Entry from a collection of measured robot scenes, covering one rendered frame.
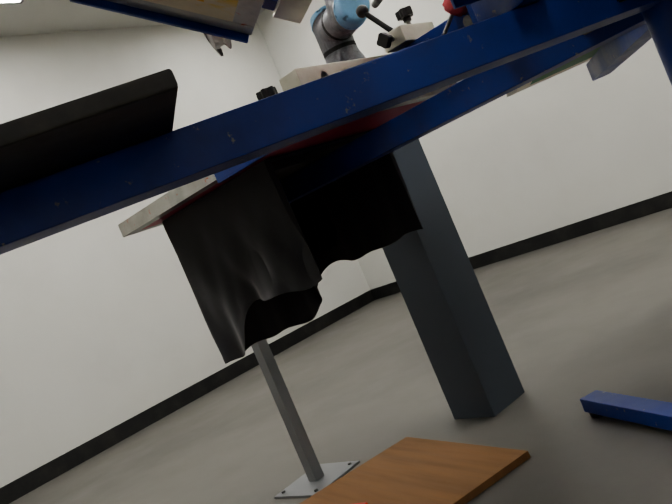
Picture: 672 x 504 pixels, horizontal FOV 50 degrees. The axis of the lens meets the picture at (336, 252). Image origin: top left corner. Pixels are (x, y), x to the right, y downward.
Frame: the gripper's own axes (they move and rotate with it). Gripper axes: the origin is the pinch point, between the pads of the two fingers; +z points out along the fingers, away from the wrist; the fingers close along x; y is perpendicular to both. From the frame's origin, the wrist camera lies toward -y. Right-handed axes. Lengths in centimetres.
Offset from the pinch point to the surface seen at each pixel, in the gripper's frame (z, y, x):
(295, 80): 34, -40, -68
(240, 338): 78, -33, -2
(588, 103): 46, 360, 96
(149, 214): 40, -42, 1
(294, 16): 25, -42, -76
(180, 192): 39, -40, -15
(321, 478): 135, -4, 36
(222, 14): 22, -54, -73
